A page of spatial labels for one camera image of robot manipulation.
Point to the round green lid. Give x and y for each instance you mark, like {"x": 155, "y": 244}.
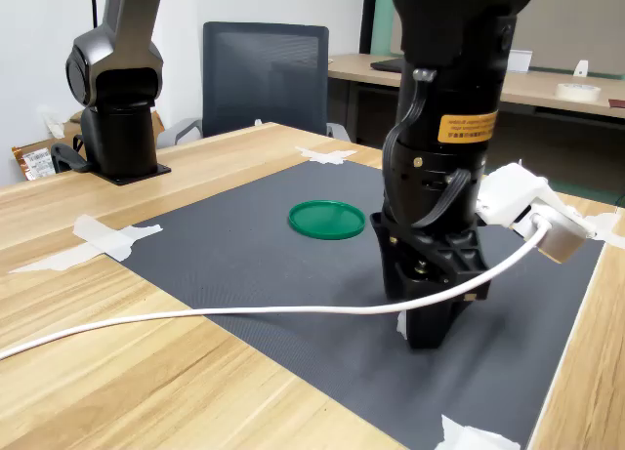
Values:
{"x": 326, "y": 220}

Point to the white partition bracket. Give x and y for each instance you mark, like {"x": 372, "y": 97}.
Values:
{"x": 581, "y": 69}

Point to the black laptop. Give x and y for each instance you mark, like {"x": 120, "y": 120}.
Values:
{"x": 388, "y": 65}

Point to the roll of masking tape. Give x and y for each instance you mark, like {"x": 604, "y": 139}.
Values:
{"x": 577, "y": 93}

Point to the small white plastic terminal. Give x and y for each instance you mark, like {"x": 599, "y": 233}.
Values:
{"x": 402, "y": 325}

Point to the pale wooden desk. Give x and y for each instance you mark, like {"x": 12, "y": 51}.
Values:
{"x": 547, "y": 91}

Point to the dark red flat item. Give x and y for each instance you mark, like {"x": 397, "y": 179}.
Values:
{"x": 617, "y": 103}

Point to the dark grey mat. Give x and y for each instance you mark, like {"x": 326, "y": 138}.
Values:
{"x": 293, "y": 274}

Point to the crumpled white paper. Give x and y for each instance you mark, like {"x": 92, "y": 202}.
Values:
{"x": 51, "y": 123}

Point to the brown cardboard box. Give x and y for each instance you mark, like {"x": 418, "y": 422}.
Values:
{"x": 36, "y": 164}

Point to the grey-blue office chair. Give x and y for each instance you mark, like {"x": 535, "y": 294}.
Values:
{"x": 263, "y": 79}

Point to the grey partition with green edge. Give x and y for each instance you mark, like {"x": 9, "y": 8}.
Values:
{"x": 566, "y": 20}

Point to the white tape piece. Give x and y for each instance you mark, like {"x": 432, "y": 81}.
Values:
{"x": 608, "y": 228}
{"x": 464, "y": 437}
{"x": 324, "y": 155}
{"x": 97, "y": 240}

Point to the silver desk stand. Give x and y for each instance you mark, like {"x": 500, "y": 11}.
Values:
{"x": 520, "y": 62}

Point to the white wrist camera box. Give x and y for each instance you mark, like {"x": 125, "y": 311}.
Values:
{"x": 517, "y": 196}

